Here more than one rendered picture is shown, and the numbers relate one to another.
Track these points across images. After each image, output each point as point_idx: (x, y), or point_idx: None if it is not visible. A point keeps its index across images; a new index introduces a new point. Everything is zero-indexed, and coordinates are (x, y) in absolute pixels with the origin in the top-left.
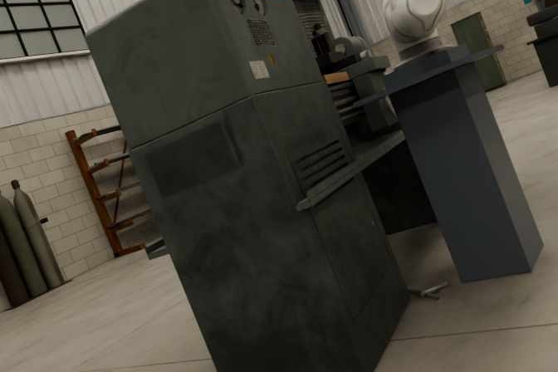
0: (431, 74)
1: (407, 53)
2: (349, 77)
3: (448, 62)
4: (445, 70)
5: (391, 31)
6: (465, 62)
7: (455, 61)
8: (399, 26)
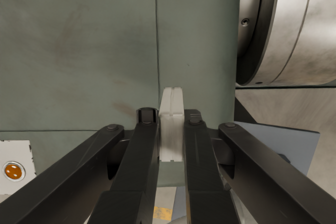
0: (176, 190)
1: (226, 189)
2: None
3: None
4: (174, 200)
5: (234, 202)
6: (171, 214)
7: (172, 211)
8: (182, 218)
